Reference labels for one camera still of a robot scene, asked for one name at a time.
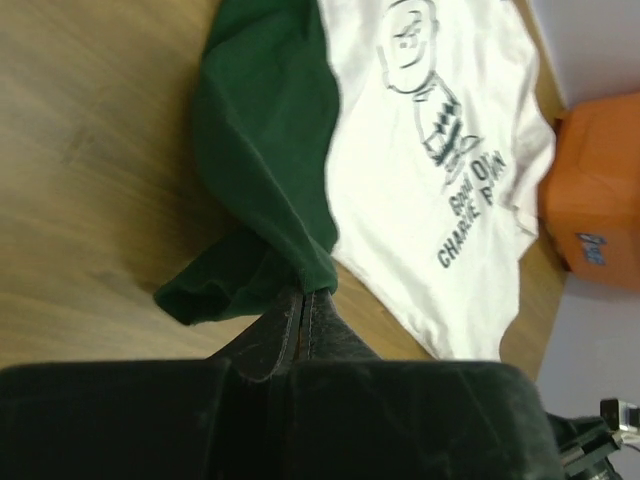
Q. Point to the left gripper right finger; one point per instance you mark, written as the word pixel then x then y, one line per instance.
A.
pixel 324 335

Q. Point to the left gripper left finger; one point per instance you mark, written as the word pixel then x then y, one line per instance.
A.
pixel 269 344

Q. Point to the white green-sleeved t-shirt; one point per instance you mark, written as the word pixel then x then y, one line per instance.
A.
pixel 401 140

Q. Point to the orange plastic basket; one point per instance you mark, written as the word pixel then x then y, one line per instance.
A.
pixel 589 200

